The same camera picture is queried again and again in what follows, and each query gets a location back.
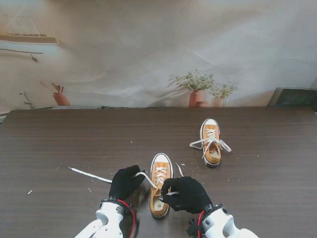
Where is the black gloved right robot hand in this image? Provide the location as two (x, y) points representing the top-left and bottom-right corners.
(159, 176), (213, 214)

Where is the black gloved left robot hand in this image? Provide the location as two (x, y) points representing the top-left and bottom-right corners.
(108, 165), (149, 201)

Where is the white shoelace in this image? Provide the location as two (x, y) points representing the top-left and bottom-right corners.
(68, 162), (185, 196)
(189, 128), (232, 161)

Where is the yellow canvas sneaker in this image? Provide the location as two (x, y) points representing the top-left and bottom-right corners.
(199, 118), (222, 168)
(149, 153), (174, 219)

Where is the printed kitchen backdrop cloth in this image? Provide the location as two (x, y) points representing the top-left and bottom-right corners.
(0, 0), (317, 110)

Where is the red right wrist cable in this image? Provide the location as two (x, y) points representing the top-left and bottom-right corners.
(197, 210), (206, 238)

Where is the red wrist cable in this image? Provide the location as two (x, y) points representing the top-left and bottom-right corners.
(197, 210), (206, 238)
(116, 199), (137, 238)

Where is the red left wrist cable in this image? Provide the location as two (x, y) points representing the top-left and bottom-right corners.
(116, 199), (137, 238)

